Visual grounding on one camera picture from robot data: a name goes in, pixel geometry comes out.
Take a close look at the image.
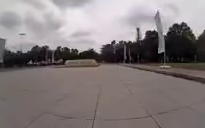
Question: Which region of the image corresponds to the dark kerb strip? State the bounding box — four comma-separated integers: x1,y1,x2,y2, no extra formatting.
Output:
119,63,205,87

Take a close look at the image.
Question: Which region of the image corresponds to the small white banner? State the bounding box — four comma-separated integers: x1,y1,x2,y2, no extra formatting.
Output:
122,44,128,64
50,49,56,64

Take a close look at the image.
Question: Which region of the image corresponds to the wide white banner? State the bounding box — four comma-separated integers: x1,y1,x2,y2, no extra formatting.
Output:
0,37,7,65

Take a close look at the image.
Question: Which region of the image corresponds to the floodlight pole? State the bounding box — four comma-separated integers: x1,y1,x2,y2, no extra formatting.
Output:
18,32,27,54

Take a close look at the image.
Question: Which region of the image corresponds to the pale side path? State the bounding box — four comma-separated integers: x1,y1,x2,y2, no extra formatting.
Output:
146,65,205,82

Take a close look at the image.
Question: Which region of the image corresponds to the grass strip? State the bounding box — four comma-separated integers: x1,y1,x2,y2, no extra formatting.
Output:
146,62,205,73

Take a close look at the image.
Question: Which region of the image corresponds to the row of trees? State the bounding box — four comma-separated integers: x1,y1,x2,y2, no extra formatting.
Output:
99,21,205,64
0,43,101,67

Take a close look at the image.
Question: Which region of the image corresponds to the grey paved slab plaza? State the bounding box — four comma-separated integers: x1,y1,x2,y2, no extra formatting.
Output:
0,63,205,128

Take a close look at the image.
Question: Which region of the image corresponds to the dark tower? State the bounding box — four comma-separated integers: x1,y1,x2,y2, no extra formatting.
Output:
135,26,141,43

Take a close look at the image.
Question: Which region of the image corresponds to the tall white feather flag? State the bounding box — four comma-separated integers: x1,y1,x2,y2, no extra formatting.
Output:
153,9,173,70

